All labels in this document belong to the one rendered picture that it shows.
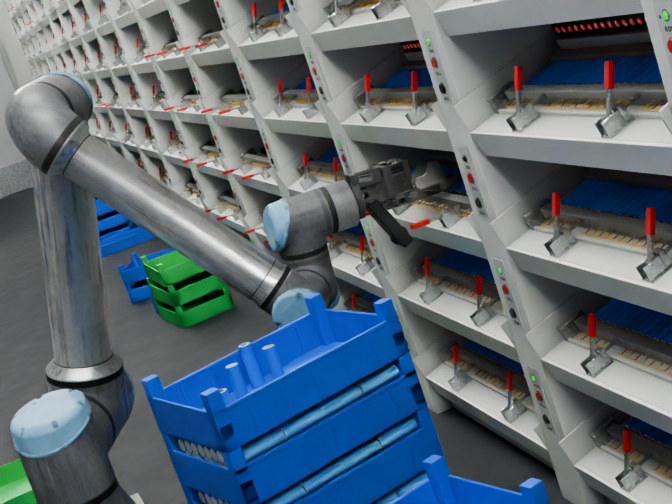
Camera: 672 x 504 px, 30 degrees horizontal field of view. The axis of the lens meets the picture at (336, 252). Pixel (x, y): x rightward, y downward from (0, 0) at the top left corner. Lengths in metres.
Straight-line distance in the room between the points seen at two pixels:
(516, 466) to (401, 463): 0.76
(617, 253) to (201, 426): 0.63
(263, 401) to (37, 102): 0.83
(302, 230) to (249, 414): 0.75
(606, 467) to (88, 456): 0.92
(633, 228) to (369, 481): 0.50
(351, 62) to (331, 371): 1.15
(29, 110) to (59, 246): 0.30
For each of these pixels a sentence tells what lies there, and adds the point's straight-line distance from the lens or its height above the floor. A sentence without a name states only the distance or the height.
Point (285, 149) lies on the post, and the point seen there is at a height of 0.59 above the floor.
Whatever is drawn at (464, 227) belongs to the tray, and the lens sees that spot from 2.24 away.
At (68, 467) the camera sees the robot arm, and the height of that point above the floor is 0.31.
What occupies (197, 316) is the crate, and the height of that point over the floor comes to 0.02.
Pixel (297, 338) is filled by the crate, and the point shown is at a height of 0.51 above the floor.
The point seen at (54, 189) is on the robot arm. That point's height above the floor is 0.78.
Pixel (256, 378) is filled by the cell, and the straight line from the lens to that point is 1.77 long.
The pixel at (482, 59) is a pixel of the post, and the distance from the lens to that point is 2.01.
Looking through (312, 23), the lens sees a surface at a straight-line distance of 2.65.
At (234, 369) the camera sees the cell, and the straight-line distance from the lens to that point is 1.67.
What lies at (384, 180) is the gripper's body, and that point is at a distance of 2.34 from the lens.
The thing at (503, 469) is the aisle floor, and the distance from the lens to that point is 2.46.
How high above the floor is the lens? 1.00
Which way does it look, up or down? 12 degrees down
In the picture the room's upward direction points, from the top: 19 degrees counter-clockwise
